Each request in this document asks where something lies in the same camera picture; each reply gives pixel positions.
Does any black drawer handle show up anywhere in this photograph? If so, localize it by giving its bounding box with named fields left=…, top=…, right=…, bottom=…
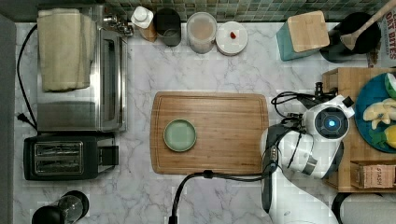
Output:
left=315, top=82, right=338, bottom=102

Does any wooden drawer unit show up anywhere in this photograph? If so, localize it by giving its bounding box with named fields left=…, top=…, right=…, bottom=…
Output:
left=322, top=67, right=395, bottom=192

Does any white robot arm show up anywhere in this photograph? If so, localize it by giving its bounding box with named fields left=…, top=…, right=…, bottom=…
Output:
left=261, top=95, right=354, bottom=224

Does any green small plate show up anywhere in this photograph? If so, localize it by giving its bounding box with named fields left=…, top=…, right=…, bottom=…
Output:
left=163, top=119, right=197, bottom=152

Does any wooden cutting board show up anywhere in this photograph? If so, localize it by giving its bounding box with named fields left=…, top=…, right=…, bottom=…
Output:
left=149, top=91, right=268, bottom=175

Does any white lidded jar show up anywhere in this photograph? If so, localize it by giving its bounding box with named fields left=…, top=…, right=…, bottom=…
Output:
left=216, top=21, right=248, bottom=56

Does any clear lidded canister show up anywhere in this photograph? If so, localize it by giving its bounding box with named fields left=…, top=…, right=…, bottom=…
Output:
left=187, top=12, right=217, bottom=54

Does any dark grey cup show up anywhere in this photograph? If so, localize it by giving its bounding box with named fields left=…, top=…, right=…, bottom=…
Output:
left=154, top=8, right=181, bottom=47

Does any stainless toaster oven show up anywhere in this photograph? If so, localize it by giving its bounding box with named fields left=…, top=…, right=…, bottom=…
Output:
left=37, top=4, right=131, bottom=133

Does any white cap wooden bottle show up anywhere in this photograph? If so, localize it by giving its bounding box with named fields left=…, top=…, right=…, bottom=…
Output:
left=131, top=7, right=157, bottom=42

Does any black two-slot toaster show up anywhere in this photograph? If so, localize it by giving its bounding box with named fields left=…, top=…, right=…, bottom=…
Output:
left=23, top=133, right=120, bottom=181

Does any teal wooden knife block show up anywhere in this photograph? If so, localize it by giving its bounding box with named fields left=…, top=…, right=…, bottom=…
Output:
left=276, top=10, right=330, bottom=62

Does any black utensil holder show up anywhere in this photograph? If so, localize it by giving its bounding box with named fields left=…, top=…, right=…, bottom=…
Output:
left=319, top=12, right=381, bottom=63

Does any beige folded towel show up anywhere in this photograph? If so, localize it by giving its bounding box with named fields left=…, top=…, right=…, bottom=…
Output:
left=36, top=8, right=96, bottom=91

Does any wooden spoon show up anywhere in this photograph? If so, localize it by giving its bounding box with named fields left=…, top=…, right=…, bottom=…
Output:
left=340, top=0, right=396, bottom=50

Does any blue plate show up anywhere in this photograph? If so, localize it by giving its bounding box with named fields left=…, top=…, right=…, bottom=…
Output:
left=355, top=73, right=395, bottom=153

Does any banana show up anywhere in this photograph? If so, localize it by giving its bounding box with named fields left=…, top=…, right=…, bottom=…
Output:
left=363, top=98, right=396, bottom=130

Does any paper towel roll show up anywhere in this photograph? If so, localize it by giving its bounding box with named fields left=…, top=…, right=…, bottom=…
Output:
left=332, top=193, right=396, bottom=224

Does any stash tea box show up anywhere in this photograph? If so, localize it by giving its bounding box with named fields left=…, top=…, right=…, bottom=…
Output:
left=350, top=161, right=395, bottom=189

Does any yellow lemon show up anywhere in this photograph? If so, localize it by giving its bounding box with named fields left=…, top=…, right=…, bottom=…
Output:
left=384, top=125, right=396, bottom=148

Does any lime half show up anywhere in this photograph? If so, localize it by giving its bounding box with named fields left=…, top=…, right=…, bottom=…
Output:
left=385, top=73, right=396, bottom=99

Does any oat bites box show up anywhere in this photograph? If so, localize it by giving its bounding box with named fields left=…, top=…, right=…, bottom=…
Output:
left=367, top=7, right=396, bottom=68

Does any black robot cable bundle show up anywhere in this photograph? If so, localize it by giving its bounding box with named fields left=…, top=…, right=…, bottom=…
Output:
left=168, top=91, right=321, bottom=224

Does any black power cord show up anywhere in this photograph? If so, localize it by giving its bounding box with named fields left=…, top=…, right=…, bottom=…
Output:
left=16, top=23, right=39, bottom=131

